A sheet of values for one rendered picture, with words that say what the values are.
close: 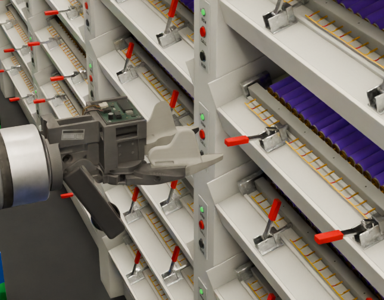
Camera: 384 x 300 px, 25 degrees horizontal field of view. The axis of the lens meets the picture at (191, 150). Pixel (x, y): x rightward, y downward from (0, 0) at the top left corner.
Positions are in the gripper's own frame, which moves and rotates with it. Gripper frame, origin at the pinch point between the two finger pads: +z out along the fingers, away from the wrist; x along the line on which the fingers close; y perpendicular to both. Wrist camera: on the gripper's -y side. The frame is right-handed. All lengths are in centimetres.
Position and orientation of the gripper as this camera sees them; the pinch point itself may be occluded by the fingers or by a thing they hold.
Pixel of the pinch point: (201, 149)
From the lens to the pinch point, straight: 108.4
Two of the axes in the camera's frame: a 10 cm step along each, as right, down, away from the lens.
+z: 9.2, -1.6, 3.5
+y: 0.3, -8.8, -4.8
